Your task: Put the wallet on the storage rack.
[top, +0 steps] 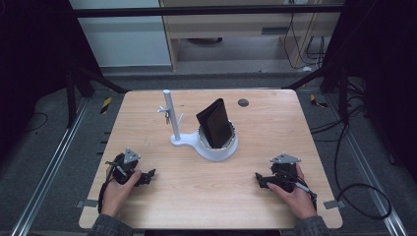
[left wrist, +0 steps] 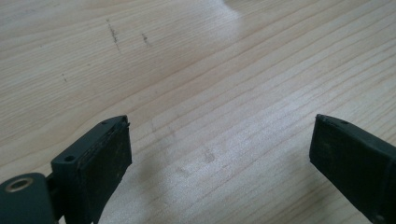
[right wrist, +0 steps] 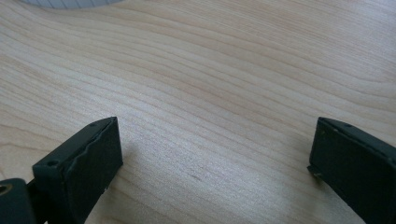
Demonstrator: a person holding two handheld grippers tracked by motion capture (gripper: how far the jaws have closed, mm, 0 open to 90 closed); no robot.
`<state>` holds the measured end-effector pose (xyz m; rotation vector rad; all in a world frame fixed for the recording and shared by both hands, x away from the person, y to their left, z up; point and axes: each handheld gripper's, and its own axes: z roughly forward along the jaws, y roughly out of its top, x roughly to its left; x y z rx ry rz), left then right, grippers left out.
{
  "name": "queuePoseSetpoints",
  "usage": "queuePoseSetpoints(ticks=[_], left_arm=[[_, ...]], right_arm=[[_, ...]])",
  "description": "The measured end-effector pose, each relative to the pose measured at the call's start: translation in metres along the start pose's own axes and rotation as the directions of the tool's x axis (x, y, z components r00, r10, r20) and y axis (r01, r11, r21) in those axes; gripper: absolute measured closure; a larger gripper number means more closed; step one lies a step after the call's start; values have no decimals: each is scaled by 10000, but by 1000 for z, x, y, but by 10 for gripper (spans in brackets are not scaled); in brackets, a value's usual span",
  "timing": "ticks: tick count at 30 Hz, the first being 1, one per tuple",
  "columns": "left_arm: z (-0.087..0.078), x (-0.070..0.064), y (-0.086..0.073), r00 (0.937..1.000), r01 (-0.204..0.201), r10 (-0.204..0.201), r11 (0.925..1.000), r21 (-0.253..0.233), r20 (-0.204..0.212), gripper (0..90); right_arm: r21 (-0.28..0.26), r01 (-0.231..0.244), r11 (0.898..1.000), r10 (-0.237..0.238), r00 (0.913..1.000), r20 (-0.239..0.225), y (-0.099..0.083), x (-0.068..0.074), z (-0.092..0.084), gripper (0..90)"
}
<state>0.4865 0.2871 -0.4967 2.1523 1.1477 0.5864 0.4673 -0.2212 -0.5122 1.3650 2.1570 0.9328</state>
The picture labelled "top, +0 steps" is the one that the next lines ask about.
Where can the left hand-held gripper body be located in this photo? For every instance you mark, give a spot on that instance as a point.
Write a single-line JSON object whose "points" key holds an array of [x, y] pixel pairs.
{"points": [[126, 168]]}

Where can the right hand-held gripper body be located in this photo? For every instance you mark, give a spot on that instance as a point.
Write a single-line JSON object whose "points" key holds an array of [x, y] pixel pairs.
{"points": [[284, 170]]}

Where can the person's left hand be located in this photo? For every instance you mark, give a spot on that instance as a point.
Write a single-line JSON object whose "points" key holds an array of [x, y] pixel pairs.
{"points": [[116, 196]]}

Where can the person's right hand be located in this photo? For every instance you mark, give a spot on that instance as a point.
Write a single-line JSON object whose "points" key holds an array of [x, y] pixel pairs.
{"points": [[295, 200]]}

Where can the white stand with bowl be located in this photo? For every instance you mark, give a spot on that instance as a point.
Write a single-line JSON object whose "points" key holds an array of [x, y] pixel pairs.
{"points": [[216, 152]]}

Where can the metal keys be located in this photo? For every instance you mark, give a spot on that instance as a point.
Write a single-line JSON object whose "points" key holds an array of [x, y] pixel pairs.
{"points": [[167, 116]]}

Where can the yellow black striped tape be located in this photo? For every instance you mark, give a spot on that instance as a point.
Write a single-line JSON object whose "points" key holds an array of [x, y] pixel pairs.
{"points": [[317, 102], [106, 105]]}

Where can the dark brown wallet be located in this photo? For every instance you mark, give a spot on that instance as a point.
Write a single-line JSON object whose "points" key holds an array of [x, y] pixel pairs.
{"points": [[216, 123]]}

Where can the grey table grommet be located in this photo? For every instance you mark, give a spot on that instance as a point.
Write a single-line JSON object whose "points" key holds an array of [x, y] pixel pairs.
{"points": [[243, 103]]}

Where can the black metal stand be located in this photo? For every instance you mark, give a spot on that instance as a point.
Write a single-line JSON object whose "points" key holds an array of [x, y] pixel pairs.
{"points": [[70, 95], [342, 91]]}

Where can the white cabinet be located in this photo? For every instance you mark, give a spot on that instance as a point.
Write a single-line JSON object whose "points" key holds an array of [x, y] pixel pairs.
{"points": [[124, 42]]}

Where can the black curtain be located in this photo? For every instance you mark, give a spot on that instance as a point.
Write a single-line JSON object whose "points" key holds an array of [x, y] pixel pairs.
{"points": [[32, 65], [383, 72]]}

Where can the light wooden desk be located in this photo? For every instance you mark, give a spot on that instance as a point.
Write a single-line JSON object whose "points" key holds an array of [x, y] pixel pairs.
{"points": [[229, 26]]}

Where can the grey table bracket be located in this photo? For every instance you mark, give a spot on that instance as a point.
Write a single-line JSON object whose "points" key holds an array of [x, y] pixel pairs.
{"points": [[87, 204], [334, 204]]}

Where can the aluminium floor rail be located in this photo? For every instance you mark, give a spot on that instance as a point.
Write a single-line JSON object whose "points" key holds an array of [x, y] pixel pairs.
{"points": [[370, 170], [49, 167]]}

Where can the black horizontal frame bar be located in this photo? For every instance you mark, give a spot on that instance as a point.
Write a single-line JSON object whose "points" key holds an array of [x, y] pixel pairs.
{"points": [[196, 11]]}

